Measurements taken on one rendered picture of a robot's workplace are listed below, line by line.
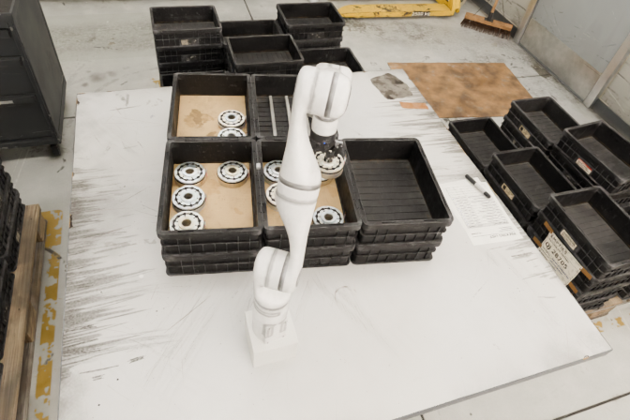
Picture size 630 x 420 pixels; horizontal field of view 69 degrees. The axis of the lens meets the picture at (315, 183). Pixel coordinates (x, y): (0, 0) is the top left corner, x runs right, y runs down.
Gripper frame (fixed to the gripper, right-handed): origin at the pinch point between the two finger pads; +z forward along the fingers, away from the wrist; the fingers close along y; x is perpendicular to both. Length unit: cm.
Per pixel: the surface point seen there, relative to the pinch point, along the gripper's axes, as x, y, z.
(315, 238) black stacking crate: -19.6, -1.9, 13.3
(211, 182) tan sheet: 8.7, -33.6, 17.5
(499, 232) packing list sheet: -9, 72, 30
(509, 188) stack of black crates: 38, 112, 58
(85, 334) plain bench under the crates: -37, -68, 31
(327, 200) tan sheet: -0.8, 5.4, 17.4
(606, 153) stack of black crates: 56, 174, 50
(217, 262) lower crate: -19.1, -31.5, 24.3
